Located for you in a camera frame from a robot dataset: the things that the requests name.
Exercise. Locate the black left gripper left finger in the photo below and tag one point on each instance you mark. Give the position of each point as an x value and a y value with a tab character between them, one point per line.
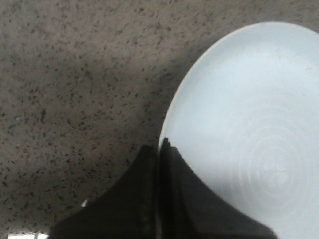
125	211

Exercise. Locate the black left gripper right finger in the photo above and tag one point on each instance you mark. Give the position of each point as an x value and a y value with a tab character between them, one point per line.
190	210

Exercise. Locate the light blue round plate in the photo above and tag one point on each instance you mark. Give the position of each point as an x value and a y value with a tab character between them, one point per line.
246	120

